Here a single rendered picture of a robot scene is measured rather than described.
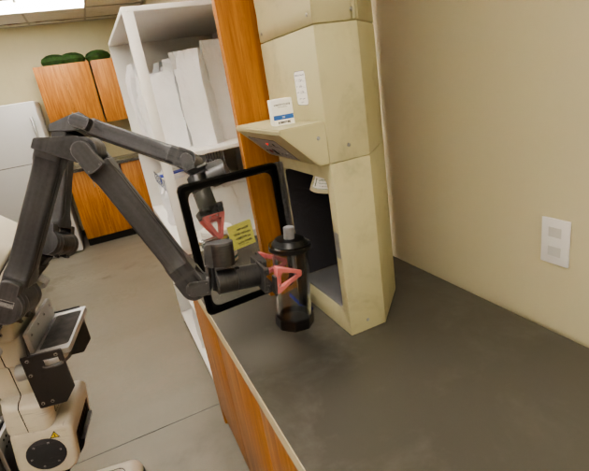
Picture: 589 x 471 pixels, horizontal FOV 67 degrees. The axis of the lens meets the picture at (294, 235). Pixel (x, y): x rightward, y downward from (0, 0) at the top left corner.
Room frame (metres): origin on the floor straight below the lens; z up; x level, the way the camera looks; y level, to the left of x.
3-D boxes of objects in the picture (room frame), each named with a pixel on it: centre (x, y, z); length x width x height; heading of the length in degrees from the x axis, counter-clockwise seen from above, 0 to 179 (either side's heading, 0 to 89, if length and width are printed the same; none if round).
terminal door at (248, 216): (1.24, 0.16, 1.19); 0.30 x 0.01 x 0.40; 117
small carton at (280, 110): (1.10, -0.02, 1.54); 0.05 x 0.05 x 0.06; 10
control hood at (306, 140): (1.15, 0.00, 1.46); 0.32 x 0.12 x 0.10; 22
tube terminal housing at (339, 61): (1.22, -0.17, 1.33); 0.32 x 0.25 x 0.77; 22
